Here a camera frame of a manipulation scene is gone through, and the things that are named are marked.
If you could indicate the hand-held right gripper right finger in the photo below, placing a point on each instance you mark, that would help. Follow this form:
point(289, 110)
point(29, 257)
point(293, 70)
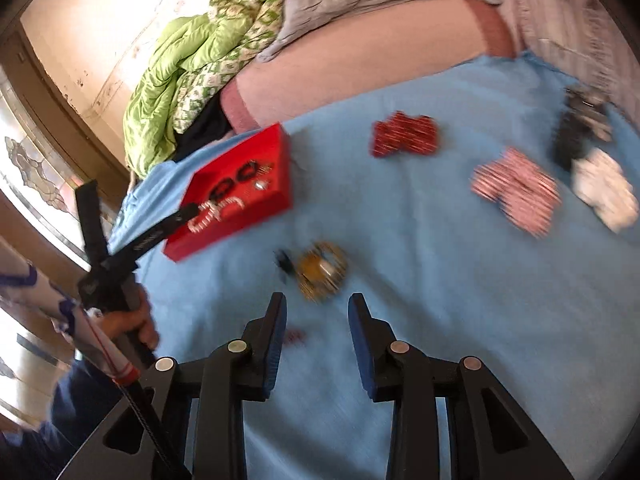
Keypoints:
point(359, 350)

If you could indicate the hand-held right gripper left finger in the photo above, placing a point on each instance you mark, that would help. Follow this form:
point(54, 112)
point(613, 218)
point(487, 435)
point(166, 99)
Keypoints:
point(274, 350)

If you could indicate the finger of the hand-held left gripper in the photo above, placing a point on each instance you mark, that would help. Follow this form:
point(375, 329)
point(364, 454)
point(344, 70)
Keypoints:
point(155, 232)
point(87, 220)

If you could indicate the red jewelry box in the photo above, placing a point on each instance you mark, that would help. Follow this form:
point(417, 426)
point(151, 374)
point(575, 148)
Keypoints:
point(240, 222)

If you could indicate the person's left forearm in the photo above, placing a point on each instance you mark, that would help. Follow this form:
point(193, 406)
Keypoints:
point(30, 280)

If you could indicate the person's left hand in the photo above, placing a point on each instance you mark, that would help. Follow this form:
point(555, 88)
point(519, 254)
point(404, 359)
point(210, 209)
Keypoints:
point(125, 327)

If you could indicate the small red ornament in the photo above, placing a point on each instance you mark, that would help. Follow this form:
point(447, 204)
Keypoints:
point(295, 337)

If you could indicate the patterned glass door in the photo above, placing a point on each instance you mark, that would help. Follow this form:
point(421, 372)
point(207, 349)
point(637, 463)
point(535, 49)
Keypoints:
point(35, 170)

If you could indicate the blue blanket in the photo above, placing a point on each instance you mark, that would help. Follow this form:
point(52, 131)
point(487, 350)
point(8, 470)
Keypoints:
point(450, 310)

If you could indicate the dark cloth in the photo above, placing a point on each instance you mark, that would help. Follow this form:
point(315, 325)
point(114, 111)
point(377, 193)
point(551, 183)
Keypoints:
point(205, 130)

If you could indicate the person's blue jeans leg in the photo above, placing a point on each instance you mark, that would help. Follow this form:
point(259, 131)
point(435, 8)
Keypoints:
point(70, 410)

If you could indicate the green quilt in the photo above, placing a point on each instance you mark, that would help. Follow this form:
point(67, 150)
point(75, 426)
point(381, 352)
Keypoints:
point(165, 90)

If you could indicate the red dotted scrunchie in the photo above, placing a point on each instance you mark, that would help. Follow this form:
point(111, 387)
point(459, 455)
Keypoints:
point(405, 135)

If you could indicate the red checked scrunchie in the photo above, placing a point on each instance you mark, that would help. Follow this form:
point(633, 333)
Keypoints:
point(520, 190)

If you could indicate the pink mattress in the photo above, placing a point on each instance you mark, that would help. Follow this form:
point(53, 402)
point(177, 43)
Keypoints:
point(375, 65)

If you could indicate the black hair accessory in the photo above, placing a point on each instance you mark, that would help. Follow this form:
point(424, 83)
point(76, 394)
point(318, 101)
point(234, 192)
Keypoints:
point(570, 140)

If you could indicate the grey quilted pillow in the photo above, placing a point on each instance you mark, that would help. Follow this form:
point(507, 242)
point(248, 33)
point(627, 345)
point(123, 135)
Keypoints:
point(375, 0)

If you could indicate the striped cushion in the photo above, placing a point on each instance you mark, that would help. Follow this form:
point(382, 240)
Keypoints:
point(560, 25)

